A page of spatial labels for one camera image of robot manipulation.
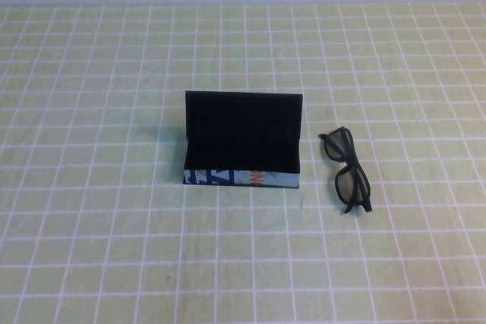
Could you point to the black printed glasses case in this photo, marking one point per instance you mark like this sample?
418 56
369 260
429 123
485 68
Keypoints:
243 134

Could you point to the black framed glasses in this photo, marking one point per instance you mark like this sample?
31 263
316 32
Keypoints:
354 188

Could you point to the green white-checked tablecloth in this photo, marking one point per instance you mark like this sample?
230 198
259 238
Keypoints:
243 271

